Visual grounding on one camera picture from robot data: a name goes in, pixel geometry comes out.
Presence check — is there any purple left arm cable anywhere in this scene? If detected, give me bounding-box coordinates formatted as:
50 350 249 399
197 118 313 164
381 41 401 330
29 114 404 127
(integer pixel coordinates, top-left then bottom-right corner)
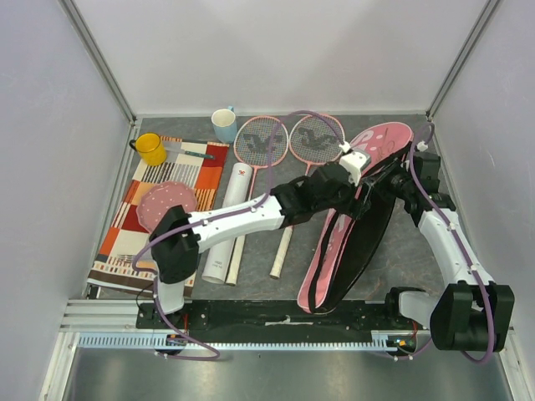
131 109 352 361

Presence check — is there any aluminium frame post right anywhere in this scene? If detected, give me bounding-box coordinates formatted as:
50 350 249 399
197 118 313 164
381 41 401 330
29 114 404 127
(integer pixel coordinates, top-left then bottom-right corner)
425 0 502 121

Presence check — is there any aluminium frame post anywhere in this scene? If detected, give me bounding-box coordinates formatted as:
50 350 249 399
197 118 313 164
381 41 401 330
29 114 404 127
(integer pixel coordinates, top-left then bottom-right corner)
59 0 136 124
425 0 502 121

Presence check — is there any white shuttlecock tube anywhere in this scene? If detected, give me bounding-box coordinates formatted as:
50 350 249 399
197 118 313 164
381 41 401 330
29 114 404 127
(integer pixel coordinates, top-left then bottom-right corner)
201 162 252 284

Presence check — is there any yellow enamel mug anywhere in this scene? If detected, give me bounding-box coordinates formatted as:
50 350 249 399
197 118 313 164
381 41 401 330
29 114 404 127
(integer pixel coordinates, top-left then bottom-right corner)
129 133 167 166

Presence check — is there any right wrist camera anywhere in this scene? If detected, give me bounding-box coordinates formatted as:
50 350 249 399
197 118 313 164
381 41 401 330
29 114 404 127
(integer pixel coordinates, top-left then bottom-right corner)
416 141 428 152

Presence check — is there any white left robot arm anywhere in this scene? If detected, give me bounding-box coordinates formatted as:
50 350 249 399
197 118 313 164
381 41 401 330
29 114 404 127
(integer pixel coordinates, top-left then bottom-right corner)
150 162 366 328

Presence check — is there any pink dotted plate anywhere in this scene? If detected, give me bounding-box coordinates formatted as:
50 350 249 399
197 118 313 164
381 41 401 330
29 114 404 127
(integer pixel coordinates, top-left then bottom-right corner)
136 181 197 232

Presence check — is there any pink sport racket bag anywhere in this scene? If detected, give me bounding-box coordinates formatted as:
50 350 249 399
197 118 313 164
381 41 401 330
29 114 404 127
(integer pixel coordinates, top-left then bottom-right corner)
297 122 414 314

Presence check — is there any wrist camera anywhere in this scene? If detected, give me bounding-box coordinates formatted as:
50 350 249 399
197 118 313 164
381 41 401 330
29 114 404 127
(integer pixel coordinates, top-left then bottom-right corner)
339 142 371 186
416 141 428 152

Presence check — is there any light blue mug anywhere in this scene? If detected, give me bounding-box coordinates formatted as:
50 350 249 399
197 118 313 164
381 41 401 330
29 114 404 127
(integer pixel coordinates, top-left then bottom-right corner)
211 106 237 144

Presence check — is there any white slotted cable duct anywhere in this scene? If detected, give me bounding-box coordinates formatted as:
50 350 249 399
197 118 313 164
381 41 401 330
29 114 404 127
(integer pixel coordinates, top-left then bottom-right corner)
78 332 401 352

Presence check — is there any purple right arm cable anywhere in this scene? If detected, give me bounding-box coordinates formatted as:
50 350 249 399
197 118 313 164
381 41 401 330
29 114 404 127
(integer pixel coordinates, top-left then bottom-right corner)
384 121 498 365

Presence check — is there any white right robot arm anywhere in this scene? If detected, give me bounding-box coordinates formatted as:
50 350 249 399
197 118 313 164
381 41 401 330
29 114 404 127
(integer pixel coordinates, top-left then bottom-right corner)
382 152 515 364

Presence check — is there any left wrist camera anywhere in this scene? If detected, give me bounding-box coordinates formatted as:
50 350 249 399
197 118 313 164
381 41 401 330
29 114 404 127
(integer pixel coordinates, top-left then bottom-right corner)
339 142 371 186

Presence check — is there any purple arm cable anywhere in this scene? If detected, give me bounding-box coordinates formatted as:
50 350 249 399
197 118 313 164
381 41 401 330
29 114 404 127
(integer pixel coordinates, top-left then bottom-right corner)
131 109 352 361
384 121 498 365

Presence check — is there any colourful patchwork placemat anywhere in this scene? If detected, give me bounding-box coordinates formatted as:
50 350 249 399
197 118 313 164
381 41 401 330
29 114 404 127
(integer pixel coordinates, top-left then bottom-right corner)
88 136 230 291

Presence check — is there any pink badminton racket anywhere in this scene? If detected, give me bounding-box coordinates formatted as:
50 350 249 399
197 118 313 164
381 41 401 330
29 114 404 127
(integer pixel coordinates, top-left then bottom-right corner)
269 113 346 280
225 115 290 287

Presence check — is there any aluminium frame post left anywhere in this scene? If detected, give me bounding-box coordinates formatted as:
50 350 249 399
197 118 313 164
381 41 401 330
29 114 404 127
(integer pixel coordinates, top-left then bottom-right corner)
59 0 136 124

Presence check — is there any metal fork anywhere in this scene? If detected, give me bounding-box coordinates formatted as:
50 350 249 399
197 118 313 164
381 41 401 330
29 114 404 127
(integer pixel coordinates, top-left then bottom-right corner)
113 254 136 263

